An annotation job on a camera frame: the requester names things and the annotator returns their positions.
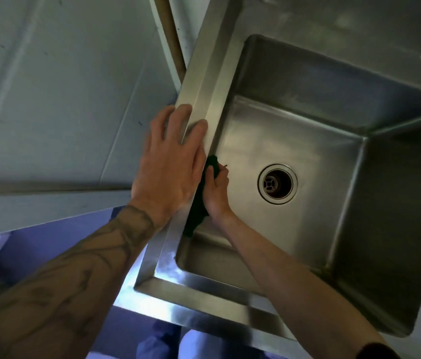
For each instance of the basin drain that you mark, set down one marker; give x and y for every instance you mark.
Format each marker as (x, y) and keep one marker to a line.
(277, 183)

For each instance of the person's left hand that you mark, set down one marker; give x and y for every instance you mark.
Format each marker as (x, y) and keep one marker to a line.
(169, 168)

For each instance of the person's left forearm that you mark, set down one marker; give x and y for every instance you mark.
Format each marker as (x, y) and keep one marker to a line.
(64, 280)

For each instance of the brown wooden pole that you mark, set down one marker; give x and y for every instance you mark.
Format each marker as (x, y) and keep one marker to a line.
(171, 33)

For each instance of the person's right hand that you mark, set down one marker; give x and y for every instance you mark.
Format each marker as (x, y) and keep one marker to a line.
(218, 198)

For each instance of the stainless steel sink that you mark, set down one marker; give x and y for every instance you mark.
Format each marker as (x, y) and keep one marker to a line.
(300, 138)

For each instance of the green scouring cloth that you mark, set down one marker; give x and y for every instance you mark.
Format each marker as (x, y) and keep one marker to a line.
(197, 209)

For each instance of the black shirt sleeve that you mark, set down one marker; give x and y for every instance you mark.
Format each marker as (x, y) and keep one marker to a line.
(376, 351)

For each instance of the person's right forearm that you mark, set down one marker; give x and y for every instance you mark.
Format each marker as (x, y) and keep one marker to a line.
(289, 280)

